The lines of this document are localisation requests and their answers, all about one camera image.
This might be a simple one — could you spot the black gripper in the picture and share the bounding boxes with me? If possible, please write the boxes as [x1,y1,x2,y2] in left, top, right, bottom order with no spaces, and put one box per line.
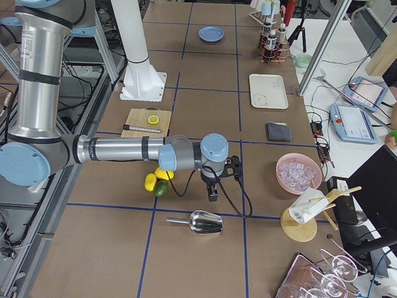
[200,171,218,201]

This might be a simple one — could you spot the blue plate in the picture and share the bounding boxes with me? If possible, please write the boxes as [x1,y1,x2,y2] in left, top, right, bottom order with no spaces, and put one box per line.
[198,26,225,43]

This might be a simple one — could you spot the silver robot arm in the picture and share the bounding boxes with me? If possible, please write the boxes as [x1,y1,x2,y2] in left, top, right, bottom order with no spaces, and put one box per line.
[1,1,228,201]

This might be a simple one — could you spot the steel ice scoop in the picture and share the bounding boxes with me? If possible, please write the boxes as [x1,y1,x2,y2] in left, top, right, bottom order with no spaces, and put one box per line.
[166,210,223,235]

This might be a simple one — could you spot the green lime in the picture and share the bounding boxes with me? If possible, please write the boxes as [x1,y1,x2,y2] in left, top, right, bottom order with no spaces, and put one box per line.
[153,180,169,197]

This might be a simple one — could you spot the yellow lemon upper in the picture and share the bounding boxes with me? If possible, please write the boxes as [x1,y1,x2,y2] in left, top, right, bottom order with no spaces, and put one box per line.
[154,167,174,181]

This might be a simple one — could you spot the yellow lemon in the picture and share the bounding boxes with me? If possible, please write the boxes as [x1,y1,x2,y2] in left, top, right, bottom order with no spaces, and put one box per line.
[144,173,157,192]
[154,167,174,181]

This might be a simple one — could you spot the yellow lemon lower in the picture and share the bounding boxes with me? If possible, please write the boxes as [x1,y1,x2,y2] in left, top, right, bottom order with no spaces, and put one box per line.
[144,173,157,192]

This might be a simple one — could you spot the pink bowl of ice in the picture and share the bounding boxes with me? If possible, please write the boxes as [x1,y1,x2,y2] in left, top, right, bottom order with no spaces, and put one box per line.
[275,153,323,194]

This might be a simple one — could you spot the grey folded cloth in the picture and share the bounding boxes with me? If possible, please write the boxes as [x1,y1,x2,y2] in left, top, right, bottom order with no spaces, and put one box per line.
[265,122,292,142]

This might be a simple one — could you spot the wooden stand with base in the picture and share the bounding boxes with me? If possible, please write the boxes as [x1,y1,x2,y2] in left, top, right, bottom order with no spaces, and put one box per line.
[280,186,362,242]

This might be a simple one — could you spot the lemon half slice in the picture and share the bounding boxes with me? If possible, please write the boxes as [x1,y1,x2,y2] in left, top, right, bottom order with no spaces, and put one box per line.
[148,115,159,125]

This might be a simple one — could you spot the wooden cutting board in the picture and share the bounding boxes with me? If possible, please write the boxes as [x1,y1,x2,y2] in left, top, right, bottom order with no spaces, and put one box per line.
[121,108,172,137]

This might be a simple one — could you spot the white paper bag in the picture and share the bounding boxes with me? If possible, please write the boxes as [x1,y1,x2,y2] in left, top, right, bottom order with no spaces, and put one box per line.
[288,187,329,224]

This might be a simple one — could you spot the cream bear tray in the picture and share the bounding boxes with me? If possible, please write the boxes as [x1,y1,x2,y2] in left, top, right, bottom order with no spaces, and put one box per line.
[249,74,288,109]

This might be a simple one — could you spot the wine glass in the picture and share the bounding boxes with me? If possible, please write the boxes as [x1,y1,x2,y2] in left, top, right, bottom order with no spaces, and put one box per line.
[319,248,359,282]

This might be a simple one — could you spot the blue teach pendant near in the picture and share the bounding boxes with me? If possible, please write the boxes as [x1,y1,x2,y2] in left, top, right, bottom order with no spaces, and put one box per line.
[329,104,378,144]

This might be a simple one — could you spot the blue teach pendant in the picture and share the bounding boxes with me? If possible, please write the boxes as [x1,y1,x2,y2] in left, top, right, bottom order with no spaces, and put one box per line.
[329,104,378,144]
[343,76,387,112]

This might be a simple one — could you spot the tea bottle two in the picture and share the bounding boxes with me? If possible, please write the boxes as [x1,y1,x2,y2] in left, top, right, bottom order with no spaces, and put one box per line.
[265,30,277,51]

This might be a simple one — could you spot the green bowl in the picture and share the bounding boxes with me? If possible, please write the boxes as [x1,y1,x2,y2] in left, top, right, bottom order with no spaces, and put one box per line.
[295,53,312,68]

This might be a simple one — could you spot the black monitor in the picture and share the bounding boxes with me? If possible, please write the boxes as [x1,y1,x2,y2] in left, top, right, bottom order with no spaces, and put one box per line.
[334,145,396,256]

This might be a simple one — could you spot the long reacher grabber stick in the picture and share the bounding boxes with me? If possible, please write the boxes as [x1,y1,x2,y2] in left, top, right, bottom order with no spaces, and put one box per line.
[314,69,396,134]

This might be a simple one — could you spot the tea bottle one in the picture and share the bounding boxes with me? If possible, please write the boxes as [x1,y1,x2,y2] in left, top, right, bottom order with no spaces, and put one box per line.
[261,20,272,43]

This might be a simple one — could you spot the tea bottle three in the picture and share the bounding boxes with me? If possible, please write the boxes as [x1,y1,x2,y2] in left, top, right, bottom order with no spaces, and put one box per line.
[276,23,286,43]

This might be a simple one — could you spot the blue teach pendant far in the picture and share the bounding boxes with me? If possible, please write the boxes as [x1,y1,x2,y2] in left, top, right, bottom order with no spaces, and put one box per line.
[343,76,387,112]

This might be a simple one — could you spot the white cup rack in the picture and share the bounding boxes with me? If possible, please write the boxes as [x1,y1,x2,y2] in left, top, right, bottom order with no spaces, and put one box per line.
[249,0,286,24]

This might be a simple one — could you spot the red bottle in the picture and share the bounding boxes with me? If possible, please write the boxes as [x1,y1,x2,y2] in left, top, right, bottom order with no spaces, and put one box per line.
[283,0,297,27]

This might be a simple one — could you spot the black tripod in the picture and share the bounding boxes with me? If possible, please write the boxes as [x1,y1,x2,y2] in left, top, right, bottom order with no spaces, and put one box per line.
[287,0,307,53]

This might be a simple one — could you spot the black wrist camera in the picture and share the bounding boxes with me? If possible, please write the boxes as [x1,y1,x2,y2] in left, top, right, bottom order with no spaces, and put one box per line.
[222,155,243,182]

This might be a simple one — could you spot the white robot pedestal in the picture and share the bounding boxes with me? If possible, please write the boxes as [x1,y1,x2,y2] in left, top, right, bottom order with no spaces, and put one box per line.
[111,0,167,102]

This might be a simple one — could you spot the copper wire bottle rack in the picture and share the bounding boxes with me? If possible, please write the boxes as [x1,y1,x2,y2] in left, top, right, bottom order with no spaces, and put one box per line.
[258,24,290,63]

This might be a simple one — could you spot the aluminium frame post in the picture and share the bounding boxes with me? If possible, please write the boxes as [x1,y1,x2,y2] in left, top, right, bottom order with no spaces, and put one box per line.
[297,0,352,96]

